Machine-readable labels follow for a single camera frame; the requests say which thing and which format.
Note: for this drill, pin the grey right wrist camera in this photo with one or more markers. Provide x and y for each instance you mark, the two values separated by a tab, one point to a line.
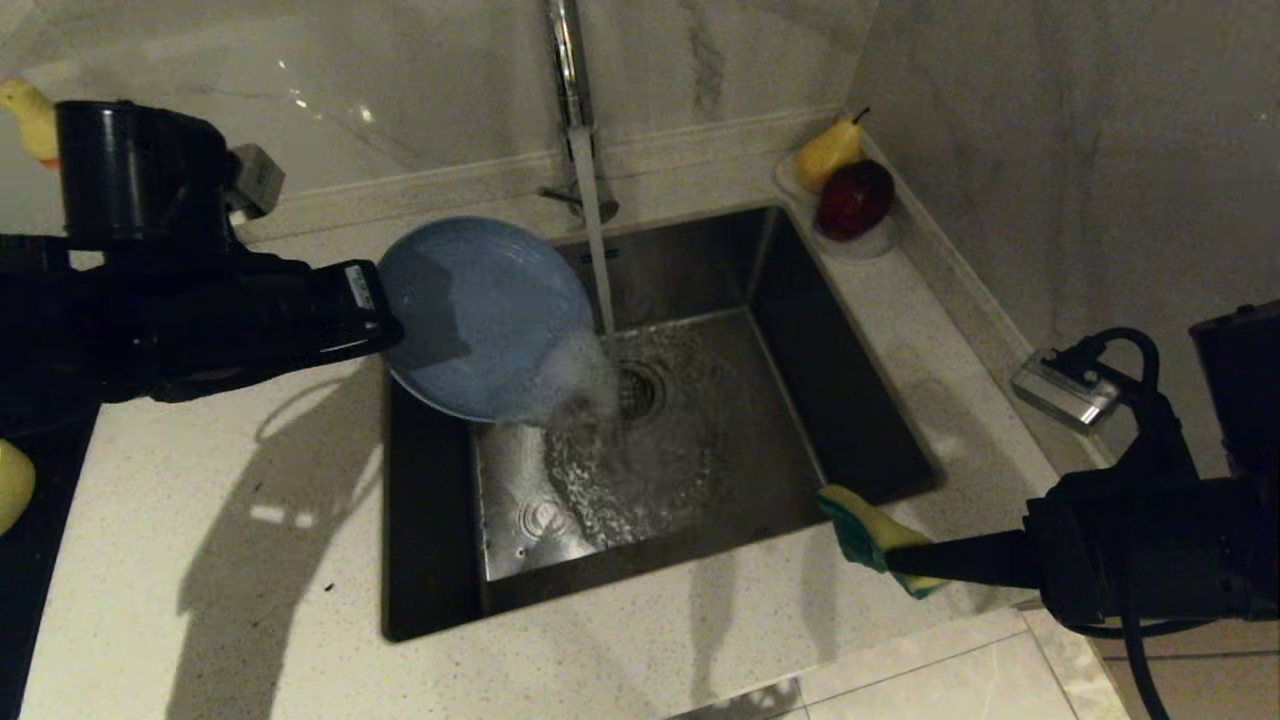
1065	395

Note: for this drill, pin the white fruit dish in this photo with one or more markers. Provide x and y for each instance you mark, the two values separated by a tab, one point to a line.
862	251

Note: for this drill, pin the orange-label dish soap bottle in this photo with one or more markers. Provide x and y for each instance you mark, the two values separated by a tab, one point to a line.
35	115

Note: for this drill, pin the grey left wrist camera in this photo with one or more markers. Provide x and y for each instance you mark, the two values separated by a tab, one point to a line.
258	180

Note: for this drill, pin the yellow pear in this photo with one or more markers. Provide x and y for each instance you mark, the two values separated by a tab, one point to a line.
827	156

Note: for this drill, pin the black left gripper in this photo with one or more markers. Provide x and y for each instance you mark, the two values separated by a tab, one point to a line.
240	320

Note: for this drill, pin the yellow plastic bowl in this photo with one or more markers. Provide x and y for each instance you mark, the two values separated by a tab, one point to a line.
12	485

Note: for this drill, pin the dark red apple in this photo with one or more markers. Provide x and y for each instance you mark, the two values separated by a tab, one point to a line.
856	200

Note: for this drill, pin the chrome faucet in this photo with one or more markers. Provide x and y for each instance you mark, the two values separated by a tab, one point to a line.
568	70

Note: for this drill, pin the black induction cooktop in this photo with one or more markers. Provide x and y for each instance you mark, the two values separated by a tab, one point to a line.
30	600

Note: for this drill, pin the light blue plate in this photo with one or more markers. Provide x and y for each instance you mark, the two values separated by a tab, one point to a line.
500	320

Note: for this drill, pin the metal sink drain strainer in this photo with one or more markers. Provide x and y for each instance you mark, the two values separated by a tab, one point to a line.
645	390

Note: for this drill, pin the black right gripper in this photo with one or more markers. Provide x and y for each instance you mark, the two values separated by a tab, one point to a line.
1160	550

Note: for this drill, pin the stainless steel sink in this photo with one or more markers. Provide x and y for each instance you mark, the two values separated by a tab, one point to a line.
780	330

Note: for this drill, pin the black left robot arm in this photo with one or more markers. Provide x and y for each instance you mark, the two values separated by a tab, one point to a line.
140	170

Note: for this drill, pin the yellow sponge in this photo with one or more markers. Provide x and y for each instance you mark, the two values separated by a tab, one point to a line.
860	530

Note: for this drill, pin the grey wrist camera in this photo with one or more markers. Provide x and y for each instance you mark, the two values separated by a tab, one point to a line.
258	180
1065	395

